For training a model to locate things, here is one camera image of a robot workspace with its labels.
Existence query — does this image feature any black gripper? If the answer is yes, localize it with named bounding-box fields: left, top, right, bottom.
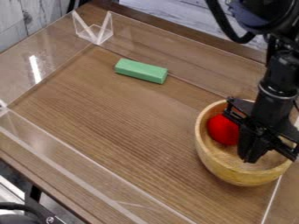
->
left=224, top=84, right=299, bottom=164

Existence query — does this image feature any red plush fruit green leaf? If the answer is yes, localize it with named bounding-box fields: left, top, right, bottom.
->
left=208, top=114, right=240, bottom=145

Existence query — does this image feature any light wooden bowl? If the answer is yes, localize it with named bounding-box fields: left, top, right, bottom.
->
left=194, top=100, right=293, bottom=187

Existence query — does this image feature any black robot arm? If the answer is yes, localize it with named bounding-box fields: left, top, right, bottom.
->
left=224, top=0, right=299, bottom=164

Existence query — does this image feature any green rectangular block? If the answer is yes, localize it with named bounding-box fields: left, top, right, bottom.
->
left=115, top=59, right=169, bottom=84

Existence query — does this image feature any black table leg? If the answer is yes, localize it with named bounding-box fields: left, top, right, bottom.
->
left=30, top=185, right=43, bottom=202

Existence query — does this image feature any black device bottom left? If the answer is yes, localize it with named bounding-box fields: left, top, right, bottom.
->
left=0, top=199, right=67, bottom=224

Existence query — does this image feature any black cable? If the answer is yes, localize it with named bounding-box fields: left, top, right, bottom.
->
left=205, top=0, right=258, bottom=45

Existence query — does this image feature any clear acrylic tray wall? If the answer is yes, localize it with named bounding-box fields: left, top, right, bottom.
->
left=0, top=101, right=197, bottom=224

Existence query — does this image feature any clear acrylic corner bracket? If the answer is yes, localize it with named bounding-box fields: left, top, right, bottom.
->
left=71, top=11, right=114, bottom=46

